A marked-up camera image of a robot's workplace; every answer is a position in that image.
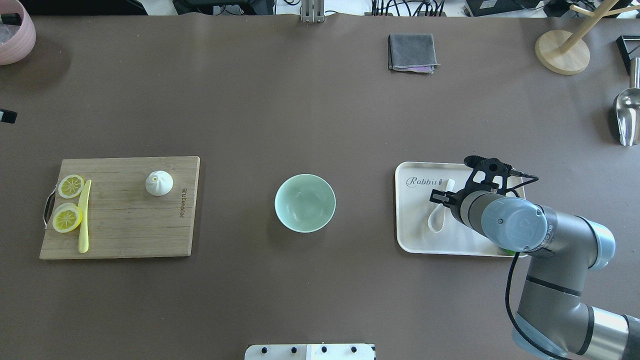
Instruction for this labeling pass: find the white rabbit tray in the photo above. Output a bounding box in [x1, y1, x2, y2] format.
[394, 161, 511, 257]

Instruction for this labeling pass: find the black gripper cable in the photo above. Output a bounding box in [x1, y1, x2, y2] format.
[504, 170, 571, 360]

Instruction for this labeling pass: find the wooden cutting board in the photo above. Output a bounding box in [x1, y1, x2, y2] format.
[39, 156, 201, 260]

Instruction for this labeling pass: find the wooden mug tree stand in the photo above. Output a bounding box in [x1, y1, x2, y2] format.
[534, 0, 640, 76]

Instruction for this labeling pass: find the mint green bowl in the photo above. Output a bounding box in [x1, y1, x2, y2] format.
[274, 174, 337, 233]

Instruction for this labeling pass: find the white ceramic spoon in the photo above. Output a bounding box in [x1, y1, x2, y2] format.
[427, 178, 455, 233]

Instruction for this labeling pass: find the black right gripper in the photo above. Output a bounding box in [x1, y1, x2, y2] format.
[429, 155, 514, 207]

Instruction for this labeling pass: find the pink bowl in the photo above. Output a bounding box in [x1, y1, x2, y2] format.
[0, 0, 36, 66]

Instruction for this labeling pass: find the white steamed bun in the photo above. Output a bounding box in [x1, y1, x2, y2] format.
[145, 170, 174, 197]

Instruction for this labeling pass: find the single lemon slice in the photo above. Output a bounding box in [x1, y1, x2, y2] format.
[57, 174, 85, 199]

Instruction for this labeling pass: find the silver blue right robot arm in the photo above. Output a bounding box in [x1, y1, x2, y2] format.
[430, 155, 640, 360]

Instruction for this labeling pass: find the aluminium frame post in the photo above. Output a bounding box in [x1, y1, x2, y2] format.
[300, 0, 325, 23]

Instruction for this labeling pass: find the metal scoop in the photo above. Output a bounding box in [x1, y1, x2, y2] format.
[614, 57, 640, 147]

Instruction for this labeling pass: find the lemon slice stack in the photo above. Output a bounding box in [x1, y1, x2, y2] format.
[52, 202, 83, 233]

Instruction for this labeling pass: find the yellow plastic knife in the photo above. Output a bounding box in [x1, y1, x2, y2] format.
[77, 179, 92, 254]

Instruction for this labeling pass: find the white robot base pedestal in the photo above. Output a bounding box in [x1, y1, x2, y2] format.
[244, 342, 377, 360]

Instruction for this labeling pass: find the grey folded cloth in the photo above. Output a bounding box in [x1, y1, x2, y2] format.
[388, 33, 439, 75]

